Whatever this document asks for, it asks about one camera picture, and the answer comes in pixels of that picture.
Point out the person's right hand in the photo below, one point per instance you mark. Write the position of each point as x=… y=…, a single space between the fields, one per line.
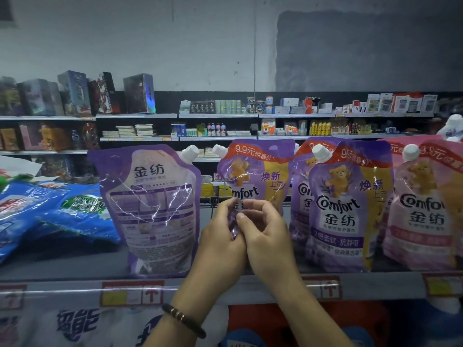
x=271 y=249

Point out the person's left hand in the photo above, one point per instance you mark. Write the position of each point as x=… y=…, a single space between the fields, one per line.
x=221 y=256

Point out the pink Comfort softener pouches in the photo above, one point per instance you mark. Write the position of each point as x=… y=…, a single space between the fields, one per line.
x=423 y=227

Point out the grey metal shelf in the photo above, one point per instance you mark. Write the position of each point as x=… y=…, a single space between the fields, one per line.
x=65 y=267

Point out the white lavender detergent pouches group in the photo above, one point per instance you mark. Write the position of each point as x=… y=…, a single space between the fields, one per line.
x=452 y=126

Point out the large red detergent bottle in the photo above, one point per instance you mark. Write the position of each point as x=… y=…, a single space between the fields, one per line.
x=362 y=321
x=260 y=325

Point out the dark background shelf unit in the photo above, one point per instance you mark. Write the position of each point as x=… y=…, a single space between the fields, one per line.
x=166 y=103

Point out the blue detergent bottle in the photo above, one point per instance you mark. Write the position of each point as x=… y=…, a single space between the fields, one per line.
x=445 y=325

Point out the red-framed price tag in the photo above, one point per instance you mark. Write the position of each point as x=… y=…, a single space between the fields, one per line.
x=12 y=297
x=323 y=288
x=443 y=284
x=132 y=293

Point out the row of yellow packs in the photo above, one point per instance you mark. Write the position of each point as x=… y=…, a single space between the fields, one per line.
x=215 y=190

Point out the row of small bottles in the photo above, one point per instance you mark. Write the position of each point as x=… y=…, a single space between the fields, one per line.
x=318 y=128

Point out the stacks of folded white packs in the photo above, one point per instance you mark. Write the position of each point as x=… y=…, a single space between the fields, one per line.
x=126 y=130

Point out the row of small toiletry boxes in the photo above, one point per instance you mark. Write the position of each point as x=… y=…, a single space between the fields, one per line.
x=405 y=103

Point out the row of colourful boxes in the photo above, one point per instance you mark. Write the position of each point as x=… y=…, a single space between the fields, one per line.
x=50 y=137

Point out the row of boxed goods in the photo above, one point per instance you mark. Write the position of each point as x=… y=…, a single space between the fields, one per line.
x=72 y=94

